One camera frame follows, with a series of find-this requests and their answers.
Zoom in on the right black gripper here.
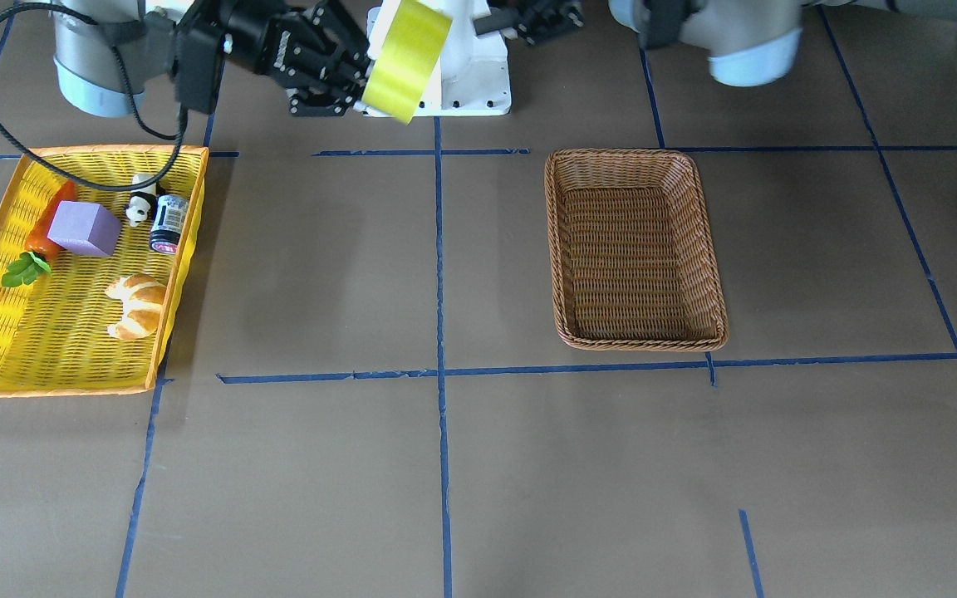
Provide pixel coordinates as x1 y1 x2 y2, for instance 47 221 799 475
213 1 370 117

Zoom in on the purple foam block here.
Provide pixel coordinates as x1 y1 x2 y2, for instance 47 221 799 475
47 200 123 257

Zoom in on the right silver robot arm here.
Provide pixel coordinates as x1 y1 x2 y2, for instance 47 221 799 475
50 1 371 118

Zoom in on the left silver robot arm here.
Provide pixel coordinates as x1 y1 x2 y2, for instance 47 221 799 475
472 1 843 87

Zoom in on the brown wicker basket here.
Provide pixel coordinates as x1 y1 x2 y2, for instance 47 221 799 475
543 149 729 352

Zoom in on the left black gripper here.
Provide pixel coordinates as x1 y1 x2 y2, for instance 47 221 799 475
474 1 586 47

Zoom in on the toy panda figure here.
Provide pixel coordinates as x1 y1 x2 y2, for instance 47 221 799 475
125 182 159 228

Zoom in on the orange toy carrot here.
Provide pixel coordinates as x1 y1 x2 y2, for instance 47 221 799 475
0 180 77 288

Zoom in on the toy croissant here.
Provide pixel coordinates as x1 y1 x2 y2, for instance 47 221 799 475
104 273 168 341

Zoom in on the yellow plastic woven basket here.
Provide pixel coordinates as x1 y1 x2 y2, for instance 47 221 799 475
0 146 210 398

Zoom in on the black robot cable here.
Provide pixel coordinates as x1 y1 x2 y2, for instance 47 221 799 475
0 2 190 194

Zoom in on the yellow tape roll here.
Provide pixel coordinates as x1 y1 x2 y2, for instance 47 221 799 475
361 1 452 125

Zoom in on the small black labelled can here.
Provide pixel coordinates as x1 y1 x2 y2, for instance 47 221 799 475
148 194 189 255

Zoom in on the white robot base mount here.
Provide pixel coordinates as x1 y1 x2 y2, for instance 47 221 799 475
358 1 512 119

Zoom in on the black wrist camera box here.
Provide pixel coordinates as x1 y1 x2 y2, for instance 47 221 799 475
172 19 225 115

